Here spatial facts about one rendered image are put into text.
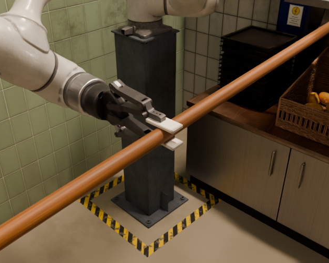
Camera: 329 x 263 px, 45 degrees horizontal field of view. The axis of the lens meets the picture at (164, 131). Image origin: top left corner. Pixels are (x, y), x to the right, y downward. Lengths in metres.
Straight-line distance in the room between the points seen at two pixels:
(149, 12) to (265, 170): 0.92
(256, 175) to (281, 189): 0.14
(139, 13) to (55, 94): 0.89
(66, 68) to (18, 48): 0.13
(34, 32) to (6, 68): 0.09
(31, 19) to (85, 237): 1.48
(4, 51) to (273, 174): 1.46
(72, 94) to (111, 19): 1.40
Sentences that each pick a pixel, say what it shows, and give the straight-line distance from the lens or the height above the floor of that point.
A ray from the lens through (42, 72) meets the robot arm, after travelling 0.87.
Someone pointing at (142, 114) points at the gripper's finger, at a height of 1.17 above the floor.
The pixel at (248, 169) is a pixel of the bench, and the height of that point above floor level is 0.33.
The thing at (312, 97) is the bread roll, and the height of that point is 0.65.
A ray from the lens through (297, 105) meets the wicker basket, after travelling 1.85.
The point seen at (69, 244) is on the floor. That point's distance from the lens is 2.14.
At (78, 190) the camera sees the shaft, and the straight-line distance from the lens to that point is 0.63.
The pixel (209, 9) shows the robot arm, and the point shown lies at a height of 1.12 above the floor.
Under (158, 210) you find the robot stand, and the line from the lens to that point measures 2.25.
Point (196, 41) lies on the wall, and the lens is 2.69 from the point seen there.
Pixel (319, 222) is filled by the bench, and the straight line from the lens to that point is 2.00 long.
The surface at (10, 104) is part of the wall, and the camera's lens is 2.02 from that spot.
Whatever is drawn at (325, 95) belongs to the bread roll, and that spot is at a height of 0.65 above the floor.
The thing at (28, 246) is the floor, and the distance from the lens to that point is 2.19.
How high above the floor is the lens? 1.54
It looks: 31 degrees down
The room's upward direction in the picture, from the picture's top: straight up
